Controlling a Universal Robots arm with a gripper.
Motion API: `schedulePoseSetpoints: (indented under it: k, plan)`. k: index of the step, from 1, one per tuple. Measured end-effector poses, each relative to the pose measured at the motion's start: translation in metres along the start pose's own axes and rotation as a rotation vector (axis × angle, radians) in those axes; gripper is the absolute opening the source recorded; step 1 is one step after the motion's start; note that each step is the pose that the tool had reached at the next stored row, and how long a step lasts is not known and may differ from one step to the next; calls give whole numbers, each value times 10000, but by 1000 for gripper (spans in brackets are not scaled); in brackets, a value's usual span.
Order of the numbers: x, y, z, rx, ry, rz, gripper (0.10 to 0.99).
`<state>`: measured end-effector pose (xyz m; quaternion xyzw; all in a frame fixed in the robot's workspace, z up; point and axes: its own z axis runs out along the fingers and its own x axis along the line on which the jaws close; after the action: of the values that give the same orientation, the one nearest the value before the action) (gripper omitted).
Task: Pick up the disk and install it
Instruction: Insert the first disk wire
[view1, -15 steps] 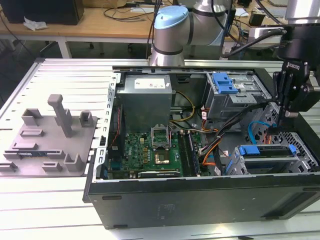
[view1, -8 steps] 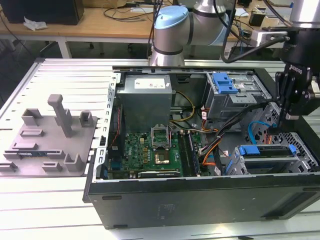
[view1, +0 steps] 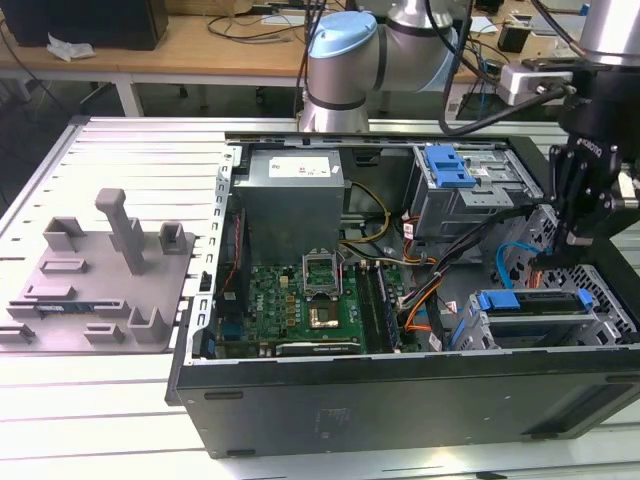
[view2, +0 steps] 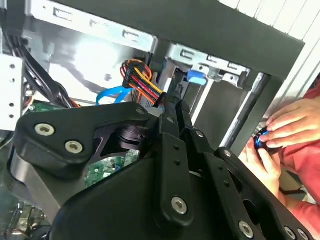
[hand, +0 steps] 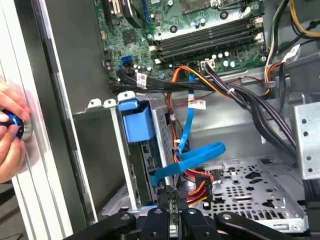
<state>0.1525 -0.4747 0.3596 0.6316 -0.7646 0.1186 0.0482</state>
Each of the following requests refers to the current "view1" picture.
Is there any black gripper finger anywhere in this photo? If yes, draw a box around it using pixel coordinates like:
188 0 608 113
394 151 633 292
532 143 577 272
564 184 625 250

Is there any orange power wire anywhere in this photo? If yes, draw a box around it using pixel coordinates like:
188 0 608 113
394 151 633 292
528 252 557 290

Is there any hard disk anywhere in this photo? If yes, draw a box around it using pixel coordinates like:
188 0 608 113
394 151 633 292
447 288 601 350

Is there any grey disk bay cage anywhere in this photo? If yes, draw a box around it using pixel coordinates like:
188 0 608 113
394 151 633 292
446 285 632 351

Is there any silver flat box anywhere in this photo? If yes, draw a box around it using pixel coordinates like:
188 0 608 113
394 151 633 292
529 13 581 36

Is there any grey optical drive cage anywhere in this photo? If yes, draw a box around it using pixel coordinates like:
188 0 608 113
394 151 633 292
407 144 544 241

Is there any small black box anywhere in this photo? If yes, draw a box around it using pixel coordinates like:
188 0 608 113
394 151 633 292
497 22 526 54

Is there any blue plastic drive latch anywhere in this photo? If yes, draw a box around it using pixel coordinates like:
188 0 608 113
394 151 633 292
424 143 476 190

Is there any white paper sheet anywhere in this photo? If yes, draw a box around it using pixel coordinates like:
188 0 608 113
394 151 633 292
469 14 501 36

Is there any installed RAM stick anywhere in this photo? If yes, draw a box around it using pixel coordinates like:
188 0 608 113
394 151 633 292
372 264 401 349

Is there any black RAM slot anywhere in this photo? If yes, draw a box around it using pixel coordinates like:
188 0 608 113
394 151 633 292
354 264 382 351

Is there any thin metal locking lever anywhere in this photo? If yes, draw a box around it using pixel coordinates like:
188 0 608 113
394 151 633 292
334 245 347 296

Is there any black open PC case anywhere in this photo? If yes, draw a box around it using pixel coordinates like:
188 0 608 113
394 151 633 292
164 130 640 460

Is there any metal socket cover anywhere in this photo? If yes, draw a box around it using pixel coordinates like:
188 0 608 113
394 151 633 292
301 249 342 301

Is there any CPU socket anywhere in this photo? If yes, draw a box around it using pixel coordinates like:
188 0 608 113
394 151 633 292
305 297 344 334

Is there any grey power supply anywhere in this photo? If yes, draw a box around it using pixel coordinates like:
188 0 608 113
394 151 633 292
232 149 347 266

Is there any black graphics card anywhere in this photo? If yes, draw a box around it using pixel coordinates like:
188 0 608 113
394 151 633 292
257 339 361 359

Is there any green motherboard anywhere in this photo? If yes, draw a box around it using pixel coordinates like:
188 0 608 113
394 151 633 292
217 262 416 359

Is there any black case fan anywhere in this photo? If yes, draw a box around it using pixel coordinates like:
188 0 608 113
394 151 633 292
219 208 251 316

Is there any brown cardboard piece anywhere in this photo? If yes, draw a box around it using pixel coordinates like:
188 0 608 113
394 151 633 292
219 0 274 16

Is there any grey parts rack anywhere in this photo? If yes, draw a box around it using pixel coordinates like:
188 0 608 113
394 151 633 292
0 187 199 355

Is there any green RAM stick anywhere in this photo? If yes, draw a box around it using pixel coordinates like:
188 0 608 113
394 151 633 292
34 301 95 314

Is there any white crumpled paper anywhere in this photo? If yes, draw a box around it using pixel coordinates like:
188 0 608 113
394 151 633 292
47 32 96 64

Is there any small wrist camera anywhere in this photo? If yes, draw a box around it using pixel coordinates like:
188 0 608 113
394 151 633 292
617 169 640 209

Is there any blue SATA wire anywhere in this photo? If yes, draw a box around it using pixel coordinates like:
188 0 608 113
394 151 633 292
493 241 544 291

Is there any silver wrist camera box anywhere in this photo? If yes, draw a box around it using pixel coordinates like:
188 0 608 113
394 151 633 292
497 58 576 106

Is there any black sleeved cable bundle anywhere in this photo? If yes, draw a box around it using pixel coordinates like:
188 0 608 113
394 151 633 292
399 202 539 311

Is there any blue hanging cable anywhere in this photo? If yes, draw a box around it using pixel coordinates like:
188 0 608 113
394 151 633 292
478 44 490 121

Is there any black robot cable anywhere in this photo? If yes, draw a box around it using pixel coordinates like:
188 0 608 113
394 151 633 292
422 0 576 136

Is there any red wire with white labels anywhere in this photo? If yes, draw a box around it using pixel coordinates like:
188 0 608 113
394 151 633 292
399 212 439 269

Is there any yellow wire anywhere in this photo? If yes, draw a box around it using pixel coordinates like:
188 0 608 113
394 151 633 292
342 182 394 246

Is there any orange SATA wire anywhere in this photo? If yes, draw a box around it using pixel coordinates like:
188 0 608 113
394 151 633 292
402 287 441 335

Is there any red black twisted wire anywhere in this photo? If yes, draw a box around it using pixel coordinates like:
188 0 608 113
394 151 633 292
221 267 240 301

